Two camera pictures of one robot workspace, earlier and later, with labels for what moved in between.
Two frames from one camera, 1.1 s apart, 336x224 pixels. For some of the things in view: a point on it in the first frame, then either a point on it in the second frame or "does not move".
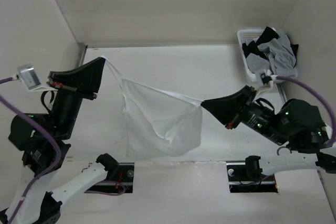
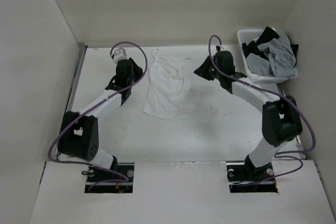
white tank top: x=157 y=124 to x=169 y=92
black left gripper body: x=68 y=98 to x=136 y=75
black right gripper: x=226 y=107 to x=202 y=70
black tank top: x=251 y=47 does not move
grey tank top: x=281 y=55 does not move
